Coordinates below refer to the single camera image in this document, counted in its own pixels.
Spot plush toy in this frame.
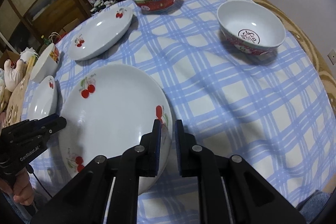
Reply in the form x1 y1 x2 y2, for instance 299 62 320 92
1 48 37 112

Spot person left hand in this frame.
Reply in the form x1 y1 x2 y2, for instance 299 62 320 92
0 168 34 206

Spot medium cherry plate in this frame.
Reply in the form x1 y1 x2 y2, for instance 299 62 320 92
68 7 133 61

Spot blue plaid cloth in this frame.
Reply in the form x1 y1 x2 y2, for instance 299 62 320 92
20 0 336 224

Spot plain white bowl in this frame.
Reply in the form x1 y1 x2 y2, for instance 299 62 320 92
30 43 60 84

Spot brown patterned blanket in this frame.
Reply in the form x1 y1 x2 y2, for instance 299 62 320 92
252 0 336 114

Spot red paper bag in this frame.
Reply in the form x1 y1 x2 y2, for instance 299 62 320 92
49 32 67 44

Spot bowl with red seal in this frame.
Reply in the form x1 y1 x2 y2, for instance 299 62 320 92
217 1 286 56

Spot large cherry plate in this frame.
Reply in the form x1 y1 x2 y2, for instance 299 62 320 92
58 63 174 196

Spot small cherry plate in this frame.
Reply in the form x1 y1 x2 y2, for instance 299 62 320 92
27 76 58 120

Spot wicker basket with items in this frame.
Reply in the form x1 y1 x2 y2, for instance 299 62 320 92
87 0 117 14

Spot white wall socket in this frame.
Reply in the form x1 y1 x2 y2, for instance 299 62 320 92
327 49 336 65

